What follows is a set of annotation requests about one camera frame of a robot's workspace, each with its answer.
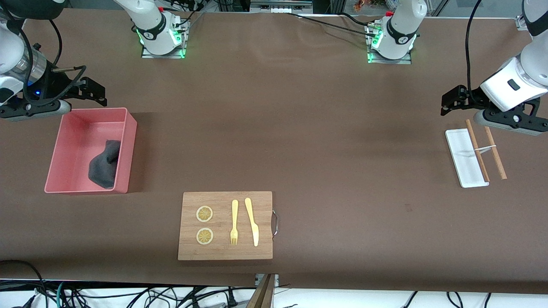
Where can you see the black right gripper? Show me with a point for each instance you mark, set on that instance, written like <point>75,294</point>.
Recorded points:
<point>57,84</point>

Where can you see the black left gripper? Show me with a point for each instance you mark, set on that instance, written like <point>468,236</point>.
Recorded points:
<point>470,99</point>

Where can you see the grey cloth with pink underside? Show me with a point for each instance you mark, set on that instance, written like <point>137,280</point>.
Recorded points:
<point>102,171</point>

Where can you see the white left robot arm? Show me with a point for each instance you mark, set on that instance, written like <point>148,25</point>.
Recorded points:
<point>402,21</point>

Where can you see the pink plastic bin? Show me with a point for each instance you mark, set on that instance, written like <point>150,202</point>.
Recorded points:
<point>72,145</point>

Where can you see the white band joining rods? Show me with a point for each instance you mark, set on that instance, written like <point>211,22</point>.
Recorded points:
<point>486,149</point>

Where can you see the white rectangular tray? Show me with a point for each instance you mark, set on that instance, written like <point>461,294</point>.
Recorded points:
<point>464,162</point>

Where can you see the lemon slice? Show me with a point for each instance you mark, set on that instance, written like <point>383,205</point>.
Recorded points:
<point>204,236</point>
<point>204,214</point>

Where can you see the yellow plastic fork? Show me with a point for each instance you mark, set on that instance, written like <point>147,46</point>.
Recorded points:
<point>234,209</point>

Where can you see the yellow plastic knife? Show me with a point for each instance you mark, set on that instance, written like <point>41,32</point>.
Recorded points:
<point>255,235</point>

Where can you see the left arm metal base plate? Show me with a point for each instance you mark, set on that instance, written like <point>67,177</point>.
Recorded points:
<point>402,61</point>

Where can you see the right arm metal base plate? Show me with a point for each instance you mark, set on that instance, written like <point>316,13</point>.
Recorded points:
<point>147,54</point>

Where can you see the aluminium corner bracket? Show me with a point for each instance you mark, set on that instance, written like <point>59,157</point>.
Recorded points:
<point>520,23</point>

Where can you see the grey metal frame rail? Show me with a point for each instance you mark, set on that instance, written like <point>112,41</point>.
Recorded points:
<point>280,7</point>

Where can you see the brown wooden post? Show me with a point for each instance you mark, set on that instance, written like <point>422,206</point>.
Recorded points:
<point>262,295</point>

